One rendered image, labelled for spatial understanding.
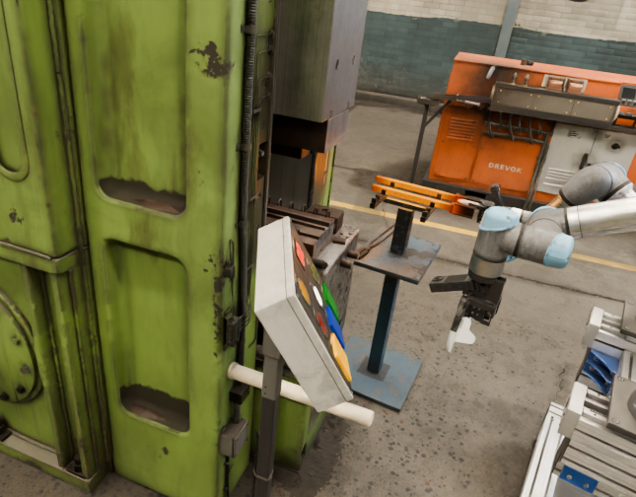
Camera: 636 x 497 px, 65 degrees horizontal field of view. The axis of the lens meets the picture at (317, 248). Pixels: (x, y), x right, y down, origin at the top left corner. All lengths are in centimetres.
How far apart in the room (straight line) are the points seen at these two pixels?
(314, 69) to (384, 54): 786
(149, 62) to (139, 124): 16
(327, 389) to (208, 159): 59
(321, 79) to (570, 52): 792
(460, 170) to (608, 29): 457
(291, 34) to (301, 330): 77
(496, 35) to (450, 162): 418
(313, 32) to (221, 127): 35
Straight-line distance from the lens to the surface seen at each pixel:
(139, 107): 137
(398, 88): 919
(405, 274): 206
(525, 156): 513
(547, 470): 214
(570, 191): 194
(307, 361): 96
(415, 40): 909
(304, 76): 135
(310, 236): 157
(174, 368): 170
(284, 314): 89
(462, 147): 510
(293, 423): 195
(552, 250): 115
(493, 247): 116
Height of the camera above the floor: 167
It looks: 27 degrees down
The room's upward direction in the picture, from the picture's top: 7 degrees clockwise
